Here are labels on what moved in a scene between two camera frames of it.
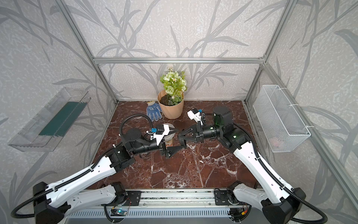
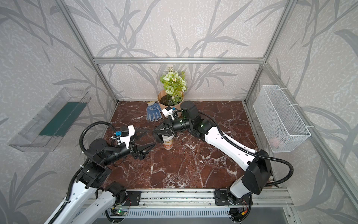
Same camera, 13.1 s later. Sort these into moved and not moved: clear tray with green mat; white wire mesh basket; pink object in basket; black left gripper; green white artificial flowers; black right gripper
Moved: black left gripper; black right gripper
Not moved: white wire mesh basket; pink object in basket; green white artificial flowers; clear tray with green mat
